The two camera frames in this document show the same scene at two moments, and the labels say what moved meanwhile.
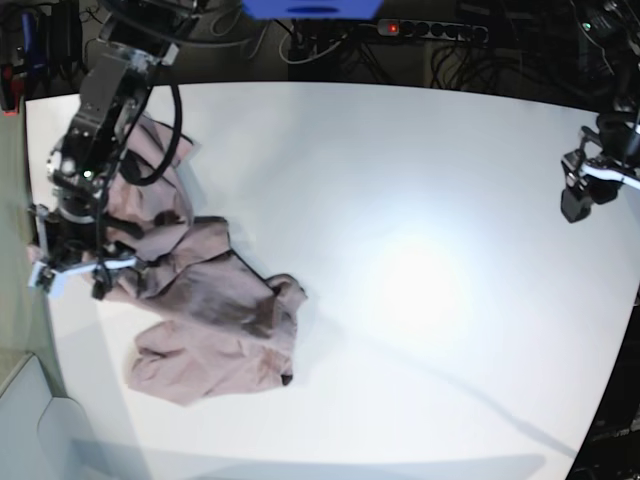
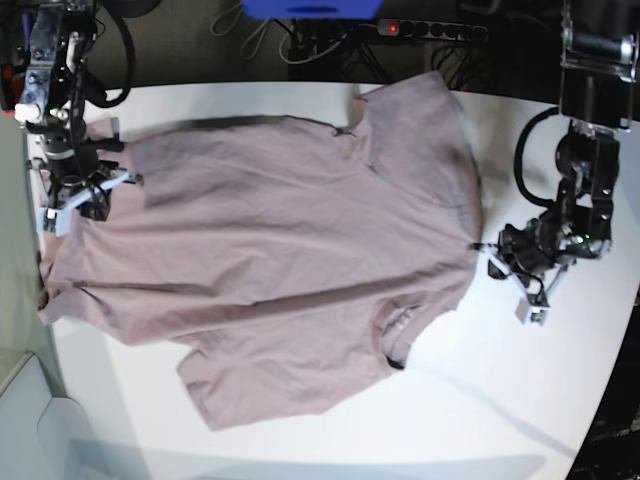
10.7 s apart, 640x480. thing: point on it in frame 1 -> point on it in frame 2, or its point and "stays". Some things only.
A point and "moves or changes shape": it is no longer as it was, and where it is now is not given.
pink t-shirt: [219, 328] moves or changes shape
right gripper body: [67, 242] -> [69, 174]
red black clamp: [12, 83] stays
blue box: [313, 9] stays
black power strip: [420, 28] stays
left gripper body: [596, 179] -> [521, 252]
